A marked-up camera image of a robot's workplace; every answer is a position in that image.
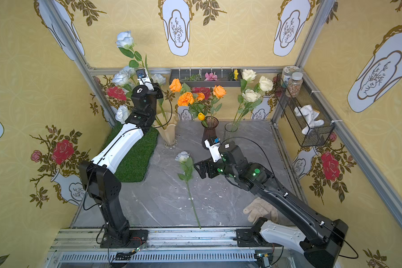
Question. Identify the orange rose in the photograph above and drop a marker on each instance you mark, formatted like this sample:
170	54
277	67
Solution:
200	97
176	85

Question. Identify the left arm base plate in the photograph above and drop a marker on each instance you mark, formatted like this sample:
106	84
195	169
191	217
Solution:
127	239

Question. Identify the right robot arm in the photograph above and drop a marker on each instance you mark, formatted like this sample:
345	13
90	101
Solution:
314	235

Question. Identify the orange marigold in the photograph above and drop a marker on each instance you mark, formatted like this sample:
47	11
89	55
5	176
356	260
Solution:
186	99

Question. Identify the cream ruffled vase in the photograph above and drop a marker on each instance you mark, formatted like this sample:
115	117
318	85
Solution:
166	124

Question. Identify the pink flower in tray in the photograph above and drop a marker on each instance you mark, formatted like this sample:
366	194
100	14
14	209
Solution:
211	76

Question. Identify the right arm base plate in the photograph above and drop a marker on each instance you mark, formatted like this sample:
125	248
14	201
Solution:
251	238

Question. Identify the beige work glove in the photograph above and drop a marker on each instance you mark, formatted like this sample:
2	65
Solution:
259	208

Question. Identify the glass jar with white lid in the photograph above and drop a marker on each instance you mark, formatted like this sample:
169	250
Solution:
287	74

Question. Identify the white cloth in basket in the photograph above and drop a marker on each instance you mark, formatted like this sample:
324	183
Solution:
310	115

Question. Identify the bottle with colourful beads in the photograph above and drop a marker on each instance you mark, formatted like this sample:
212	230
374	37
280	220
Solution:
294	84

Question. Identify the white rose stem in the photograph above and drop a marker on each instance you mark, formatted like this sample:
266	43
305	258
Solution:
250	98

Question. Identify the black wire wall basket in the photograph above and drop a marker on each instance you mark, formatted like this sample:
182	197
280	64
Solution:
317	136

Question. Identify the purple glass vase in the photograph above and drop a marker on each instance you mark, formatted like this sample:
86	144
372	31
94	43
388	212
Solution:
209	123

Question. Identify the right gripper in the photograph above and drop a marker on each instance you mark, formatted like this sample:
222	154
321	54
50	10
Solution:
206	168

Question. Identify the grey wall planter tray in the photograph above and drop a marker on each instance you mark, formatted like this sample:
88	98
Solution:
195	77

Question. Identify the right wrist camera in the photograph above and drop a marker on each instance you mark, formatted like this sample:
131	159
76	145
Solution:
213	145

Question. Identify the green artificial grass mat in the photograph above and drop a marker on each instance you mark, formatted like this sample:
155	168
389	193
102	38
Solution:
134	166

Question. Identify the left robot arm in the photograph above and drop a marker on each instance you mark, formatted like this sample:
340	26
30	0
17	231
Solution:
98	175

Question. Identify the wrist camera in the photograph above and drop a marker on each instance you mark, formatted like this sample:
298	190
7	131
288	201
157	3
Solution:
213	145
144	79

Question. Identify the clear glass vase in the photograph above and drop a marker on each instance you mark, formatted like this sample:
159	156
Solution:
230	130

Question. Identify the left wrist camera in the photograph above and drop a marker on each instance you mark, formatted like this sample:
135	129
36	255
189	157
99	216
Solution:
144	79

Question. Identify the yellow flower in tray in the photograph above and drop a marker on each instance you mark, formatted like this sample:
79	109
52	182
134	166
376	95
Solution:
235	75

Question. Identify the orange rose stem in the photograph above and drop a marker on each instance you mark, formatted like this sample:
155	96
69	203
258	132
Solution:
218	93

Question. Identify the yellow orange tulip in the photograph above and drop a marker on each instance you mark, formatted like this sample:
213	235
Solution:
201	116

